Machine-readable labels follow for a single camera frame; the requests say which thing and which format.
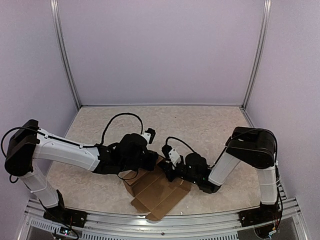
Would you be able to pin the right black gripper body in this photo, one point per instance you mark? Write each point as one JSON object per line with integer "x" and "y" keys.
{"x": 168, "y": 173}

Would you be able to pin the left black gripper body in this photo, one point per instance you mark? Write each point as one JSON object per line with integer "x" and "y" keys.
{"x": 149, "y": 166}

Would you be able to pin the brown cardboard box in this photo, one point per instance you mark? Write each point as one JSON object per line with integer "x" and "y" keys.
{"x": 153, "y": 194}

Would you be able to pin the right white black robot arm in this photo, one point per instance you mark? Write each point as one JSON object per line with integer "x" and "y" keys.
{"x": 256, "y": 147}

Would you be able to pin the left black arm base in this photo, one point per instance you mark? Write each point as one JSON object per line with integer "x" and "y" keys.
{"x": 66, "y": 216}

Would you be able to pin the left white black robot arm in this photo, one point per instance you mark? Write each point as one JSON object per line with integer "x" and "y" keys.
{"x": 30, "y": 142}

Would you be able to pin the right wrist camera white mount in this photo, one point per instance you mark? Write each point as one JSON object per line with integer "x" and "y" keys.
{"x": 171, "y": 154}

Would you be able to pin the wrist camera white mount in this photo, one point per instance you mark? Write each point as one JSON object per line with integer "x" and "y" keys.
{"x": 149, "y": 135}
{"x": 171, "y": 154}

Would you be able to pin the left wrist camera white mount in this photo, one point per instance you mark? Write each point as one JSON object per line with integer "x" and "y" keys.
{"x": 149, "y": 135}

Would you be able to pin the front aluminium rail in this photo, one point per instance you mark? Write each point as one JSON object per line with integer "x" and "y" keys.
{"x": 208, "y": 226}

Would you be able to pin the left aluminium frame post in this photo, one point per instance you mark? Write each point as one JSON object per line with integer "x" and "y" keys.
{"x": 54, "y": 5}

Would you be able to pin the aluminium frame post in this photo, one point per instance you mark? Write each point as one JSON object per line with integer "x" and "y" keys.
{"x": 258, "y": 53}
{"x": 54, "y": 5}

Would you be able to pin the right aluminium frame post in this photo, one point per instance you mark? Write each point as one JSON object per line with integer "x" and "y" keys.
{"x": 258, "y": 53}

